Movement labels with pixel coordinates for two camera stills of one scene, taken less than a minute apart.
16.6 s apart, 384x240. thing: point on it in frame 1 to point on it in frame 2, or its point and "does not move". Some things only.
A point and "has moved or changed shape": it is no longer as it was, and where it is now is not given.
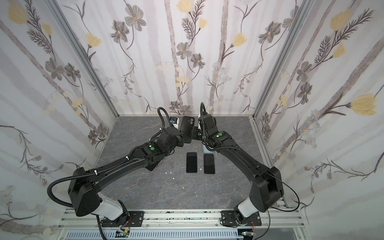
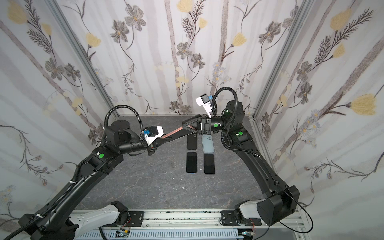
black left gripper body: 180,139 to 151,145
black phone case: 187,128 has moved or changed shape
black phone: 191,162 does not move
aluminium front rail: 271,218 does not move
